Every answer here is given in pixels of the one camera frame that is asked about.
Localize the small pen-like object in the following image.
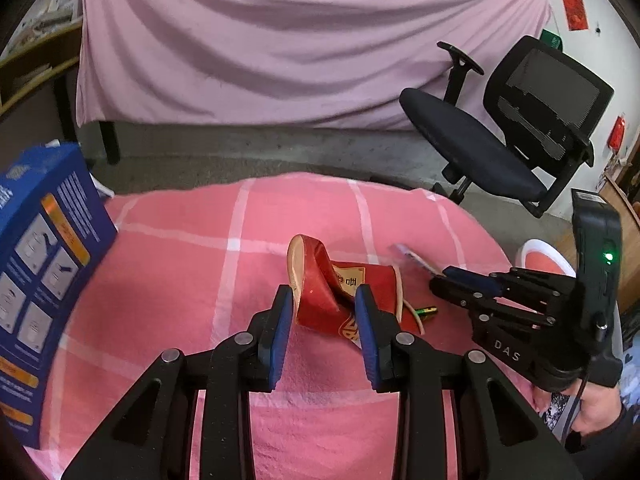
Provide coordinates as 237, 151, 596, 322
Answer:
392, 243, 446, 278

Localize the pink hanging sheet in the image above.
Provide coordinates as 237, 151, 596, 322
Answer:
75, 0, 553, 131

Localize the blue printed cardboard box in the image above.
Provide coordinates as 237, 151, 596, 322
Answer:
0, 142, 118, 450

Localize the large red wall poster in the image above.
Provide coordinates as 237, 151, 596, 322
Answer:
557, 0, 587, 32

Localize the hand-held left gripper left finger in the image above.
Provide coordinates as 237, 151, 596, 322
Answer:
60, 284, 297, 480

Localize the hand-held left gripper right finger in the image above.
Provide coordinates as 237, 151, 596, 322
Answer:
352, 284, 583, 480

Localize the pink checked tablecloth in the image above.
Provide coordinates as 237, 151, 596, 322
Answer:
22, 172, 551, 480

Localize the person's right hand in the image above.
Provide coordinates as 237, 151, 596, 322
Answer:
575, 382, 627, 436

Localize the person's right forearm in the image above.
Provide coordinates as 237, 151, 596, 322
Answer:
565, 405, 640, 461

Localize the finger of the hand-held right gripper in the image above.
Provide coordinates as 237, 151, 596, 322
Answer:
429, 277, 557, 332
442, 266, 581, 312

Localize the crushed red paper cup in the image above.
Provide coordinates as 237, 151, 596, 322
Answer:
286, 234, 427, 348

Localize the wooden shelf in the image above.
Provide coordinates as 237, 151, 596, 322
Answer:
0, 0, 83, 116

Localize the black metal table leg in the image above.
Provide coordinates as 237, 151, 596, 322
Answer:
98, 120, 122, 165

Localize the white bin with red inside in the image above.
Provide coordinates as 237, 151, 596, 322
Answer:
515, 239, 578, 278

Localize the black office chair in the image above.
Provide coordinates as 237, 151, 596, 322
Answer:
399, 35, 615, 218

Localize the stack of papers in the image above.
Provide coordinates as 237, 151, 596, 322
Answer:
30, 0, 81, 36

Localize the wooden cabinet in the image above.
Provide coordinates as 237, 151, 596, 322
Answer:
600, 157, 640, 241

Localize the small red wall decoration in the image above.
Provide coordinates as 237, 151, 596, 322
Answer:
610, 116, 628, 151

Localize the black cable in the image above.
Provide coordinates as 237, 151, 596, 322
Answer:
562, 375, 591, 451

